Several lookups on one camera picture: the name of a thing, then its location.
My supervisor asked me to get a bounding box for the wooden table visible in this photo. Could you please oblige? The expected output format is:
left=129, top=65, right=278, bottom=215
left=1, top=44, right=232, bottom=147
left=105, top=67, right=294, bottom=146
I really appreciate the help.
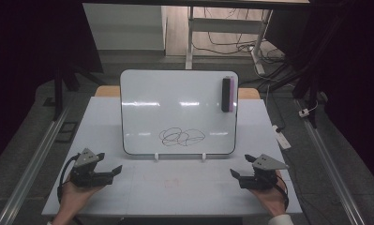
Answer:
left=94, top=85, right=262, bottom=100

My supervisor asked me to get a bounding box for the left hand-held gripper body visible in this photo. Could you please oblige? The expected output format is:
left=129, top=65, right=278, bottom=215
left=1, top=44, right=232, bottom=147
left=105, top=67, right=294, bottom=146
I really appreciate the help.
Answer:
left=69, top=147, right=114, bottom=188

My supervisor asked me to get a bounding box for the white whiteboard with black rim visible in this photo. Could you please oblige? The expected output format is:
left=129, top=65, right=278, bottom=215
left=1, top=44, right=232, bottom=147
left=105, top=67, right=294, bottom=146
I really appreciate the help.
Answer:
left=119, top=68, right=240, bottom=157

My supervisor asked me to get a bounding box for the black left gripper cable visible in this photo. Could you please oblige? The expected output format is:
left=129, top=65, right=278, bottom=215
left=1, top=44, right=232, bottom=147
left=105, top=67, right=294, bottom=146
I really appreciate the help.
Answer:
left=56, top=152, right=82, bottom=204

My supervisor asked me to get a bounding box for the person's left hand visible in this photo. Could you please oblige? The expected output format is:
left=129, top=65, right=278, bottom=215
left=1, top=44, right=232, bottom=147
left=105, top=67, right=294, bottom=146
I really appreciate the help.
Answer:
left=59, top=179, right=105, bottom=218

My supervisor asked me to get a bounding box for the black and pink whiteboard eraser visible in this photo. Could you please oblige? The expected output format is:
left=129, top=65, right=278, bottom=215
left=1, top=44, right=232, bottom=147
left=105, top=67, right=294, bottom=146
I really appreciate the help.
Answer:
left=221, top=75, right=236, bottom=113

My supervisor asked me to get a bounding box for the tangle of black floor cables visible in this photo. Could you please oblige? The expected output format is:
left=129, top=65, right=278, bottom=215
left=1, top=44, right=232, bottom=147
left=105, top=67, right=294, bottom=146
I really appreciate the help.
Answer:
left=192, top=7, right=296, bottom=92

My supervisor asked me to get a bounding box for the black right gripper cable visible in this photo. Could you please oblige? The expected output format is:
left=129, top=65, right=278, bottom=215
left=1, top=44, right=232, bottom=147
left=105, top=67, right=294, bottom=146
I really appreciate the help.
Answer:
left=274, top=174, right=291, bottom=211

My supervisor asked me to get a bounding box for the person's right hand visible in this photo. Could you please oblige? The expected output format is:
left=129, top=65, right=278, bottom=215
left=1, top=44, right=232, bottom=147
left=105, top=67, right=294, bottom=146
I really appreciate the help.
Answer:
left=249, top=171, right=288, bottom=218

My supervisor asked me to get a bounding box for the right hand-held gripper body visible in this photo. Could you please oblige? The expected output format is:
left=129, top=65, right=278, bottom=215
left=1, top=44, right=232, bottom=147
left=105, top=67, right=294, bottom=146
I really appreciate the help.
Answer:
left=238, top=153, right=290, bottom=190

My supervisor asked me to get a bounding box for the white power strip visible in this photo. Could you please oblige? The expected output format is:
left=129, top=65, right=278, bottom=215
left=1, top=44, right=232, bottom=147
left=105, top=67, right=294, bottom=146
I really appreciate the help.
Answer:
left=271, top=124, right=292, bottom=151

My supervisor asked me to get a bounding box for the white metal desk frame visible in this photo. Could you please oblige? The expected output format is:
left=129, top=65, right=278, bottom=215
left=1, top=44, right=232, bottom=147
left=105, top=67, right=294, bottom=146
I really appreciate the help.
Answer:
left=185, top=6, right=274, bottom=76

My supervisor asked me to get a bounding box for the aluminium floor rail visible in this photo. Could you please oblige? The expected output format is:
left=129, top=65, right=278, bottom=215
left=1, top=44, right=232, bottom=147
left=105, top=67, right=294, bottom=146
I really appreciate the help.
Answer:
left=294, top=98, right=367, bottom=225
left=0, top=104, right=72, bottom=225

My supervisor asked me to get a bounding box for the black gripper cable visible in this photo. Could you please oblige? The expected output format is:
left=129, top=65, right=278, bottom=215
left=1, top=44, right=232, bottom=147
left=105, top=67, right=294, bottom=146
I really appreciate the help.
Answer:
left=274, top=174, right=291, bottom=211
left=56, top=152, right=82, bottom=204

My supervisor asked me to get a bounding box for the black metal stand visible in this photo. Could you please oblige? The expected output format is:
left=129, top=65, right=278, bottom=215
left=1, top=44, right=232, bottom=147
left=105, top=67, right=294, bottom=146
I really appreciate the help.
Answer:
left=43, top=62, right=105, bottom=122

